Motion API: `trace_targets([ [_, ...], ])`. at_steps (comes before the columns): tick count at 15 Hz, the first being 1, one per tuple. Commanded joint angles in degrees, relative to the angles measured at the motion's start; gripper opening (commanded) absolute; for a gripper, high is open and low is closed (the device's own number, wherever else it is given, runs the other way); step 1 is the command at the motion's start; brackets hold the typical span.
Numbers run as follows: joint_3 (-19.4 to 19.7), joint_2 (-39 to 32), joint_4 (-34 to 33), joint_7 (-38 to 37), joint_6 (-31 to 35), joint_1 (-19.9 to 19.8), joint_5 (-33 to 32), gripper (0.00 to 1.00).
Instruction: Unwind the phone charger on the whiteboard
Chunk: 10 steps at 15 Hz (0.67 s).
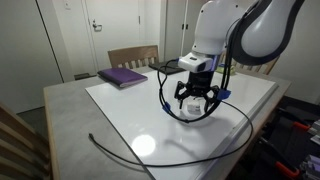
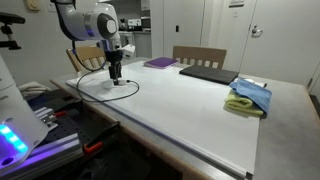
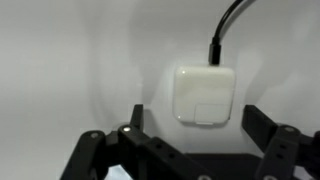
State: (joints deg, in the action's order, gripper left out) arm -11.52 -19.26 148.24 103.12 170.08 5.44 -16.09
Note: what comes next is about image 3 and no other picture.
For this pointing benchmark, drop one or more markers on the white whiteboard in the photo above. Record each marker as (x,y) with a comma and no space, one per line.
(66,60)

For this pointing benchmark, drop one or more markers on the white charger adapter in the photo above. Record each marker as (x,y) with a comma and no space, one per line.
(203,93)

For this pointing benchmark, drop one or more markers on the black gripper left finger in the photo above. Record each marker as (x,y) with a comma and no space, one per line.
(140,156)

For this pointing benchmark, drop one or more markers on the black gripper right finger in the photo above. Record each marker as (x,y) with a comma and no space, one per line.
(286,150)

